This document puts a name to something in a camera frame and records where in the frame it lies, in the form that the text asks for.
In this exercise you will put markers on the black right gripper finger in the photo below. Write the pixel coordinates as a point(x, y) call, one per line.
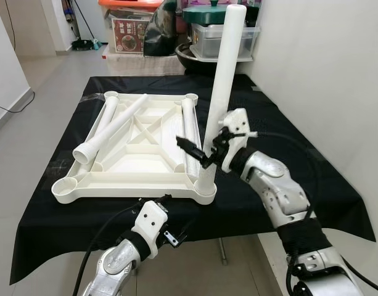
point(192, 151)

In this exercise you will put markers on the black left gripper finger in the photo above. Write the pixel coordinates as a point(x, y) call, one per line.
point(164, 199)

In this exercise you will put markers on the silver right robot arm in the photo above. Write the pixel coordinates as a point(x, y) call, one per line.
point(275, 185)

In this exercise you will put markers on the white plastic children table top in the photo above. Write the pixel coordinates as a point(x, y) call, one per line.
point(133, 166)

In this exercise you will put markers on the black wok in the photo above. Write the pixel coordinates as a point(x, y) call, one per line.
point(198, 65)

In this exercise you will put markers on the black tablecloth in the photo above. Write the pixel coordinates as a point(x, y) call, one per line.
point(312, 185)

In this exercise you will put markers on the pink checkered tablecloth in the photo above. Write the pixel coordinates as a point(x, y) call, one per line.
point(142, 65)

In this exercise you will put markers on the clear plastic storage box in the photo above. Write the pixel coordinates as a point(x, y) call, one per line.
point(207, 44)

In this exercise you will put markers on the black bag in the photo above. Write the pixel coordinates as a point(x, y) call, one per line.
point(161, 34)

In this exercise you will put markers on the red printed cardboard box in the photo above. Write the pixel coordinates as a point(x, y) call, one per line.
point(130, 37)

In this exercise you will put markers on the dark green pot lid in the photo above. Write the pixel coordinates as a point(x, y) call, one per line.
point(204, 16)

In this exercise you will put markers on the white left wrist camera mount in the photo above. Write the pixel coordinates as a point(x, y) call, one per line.
point(150, 219)

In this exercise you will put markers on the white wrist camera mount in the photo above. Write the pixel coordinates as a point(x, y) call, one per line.
point(150, 219)
point(237, 120)

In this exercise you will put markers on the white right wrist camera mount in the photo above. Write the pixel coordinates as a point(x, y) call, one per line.
point(237, 120)

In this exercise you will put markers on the grey folding table frame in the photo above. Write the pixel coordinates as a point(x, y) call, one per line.
point(223, 250)

